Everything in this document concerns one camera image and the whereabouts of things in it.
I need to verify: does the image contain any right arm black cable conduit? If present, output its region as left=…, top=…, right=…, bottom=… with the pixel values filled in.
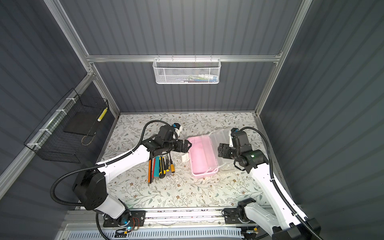
left=238, top=126, right=325, bottom=240

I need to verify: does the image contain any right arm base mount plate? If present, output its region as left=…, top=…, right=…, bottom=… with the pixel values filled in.
left=221, top=208, right=255, bottom=225

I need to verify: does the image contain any teal utility knife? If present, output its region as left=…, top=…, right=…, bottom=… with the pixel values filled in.
left=153, top=156, right=161, bottom=179

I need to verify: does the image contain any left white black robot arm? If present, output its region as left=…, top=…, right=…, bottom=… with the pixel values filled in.
left=73, top=124, right=192, bottom=226

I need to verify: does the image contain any black pad in basket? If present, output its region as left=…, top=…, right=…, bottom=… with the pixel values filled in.
left=64, top=112, right=101, bottom=137

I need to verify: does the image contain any red handled tool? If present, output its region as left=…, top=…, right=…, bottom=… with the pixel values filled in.
left=151, top=158, right=156, bottom=183

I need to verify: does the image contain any pink plastic tool box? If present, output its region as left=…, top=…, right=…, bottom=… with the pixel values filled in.
left=182, top=129, right=237, bottom=178

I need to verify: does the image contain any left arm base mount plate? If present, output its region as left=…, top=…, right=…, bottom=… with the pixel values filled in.
left=103, top=210, right=147, bottom=229

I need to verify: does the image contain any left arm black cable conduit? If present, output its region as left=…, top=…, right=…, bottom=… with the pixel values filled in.
left=49, top=119, right=173, bottom=208

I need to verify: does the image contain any yellow tube in basket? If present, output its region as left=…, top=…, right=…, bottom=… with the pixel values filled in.
left=97, top=107, right=109, bottom=122

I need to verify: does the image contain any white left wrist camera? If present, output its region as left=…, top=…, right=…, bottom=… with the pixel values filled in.
left=172, top=123, right=183, bottom=136

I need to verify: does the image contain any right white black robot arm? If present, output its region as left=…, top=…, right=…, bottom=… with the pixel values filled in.
left=218, top=127, right=321, bottom=240

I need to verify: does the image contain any white wire mesh basket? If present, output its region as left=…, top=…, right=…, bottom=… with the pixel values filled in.
left=153, top=60, right=222, bottom=85

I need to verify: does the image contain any black wire basket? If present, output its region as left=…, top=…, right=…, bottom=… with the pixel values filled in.
left=24, top=89, right=109, bottom=164

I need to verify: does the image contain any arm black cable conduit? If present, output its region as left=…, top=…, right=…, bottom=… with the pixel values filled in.
left=49, top=119, right=173, bottom=208
left=238, top=126, right=325, bottom=240

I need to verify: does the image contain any orange pencil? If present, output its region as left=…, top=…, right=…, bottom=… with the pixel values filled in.
left=148, top=160, right=153, bottom=185

